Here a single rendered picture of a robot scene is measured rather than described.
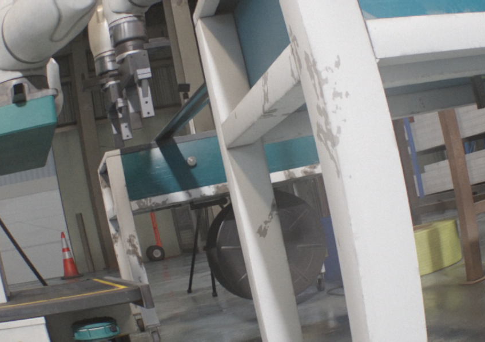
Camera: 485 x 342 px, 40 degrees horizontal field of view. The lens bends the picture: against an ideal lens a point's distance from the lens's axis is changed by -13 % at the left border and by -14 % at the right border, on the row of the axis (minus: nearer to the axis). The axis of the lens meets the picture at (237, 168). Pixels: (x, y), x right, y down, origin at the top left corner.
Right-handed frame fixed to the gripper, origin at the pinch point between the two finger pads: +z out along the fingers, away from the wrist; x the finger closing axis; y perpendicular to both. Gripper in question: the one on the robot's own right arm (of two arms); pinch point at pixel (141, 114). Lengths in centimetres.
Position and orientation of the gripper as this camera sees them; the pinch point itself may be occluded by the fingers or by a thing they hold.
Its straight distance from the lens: 163.5
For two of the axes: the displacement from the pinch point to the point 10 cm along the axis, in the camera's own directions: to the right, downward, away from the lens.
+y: -9.3, 1.8, -3.2
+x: 3.0, -1.3, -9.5
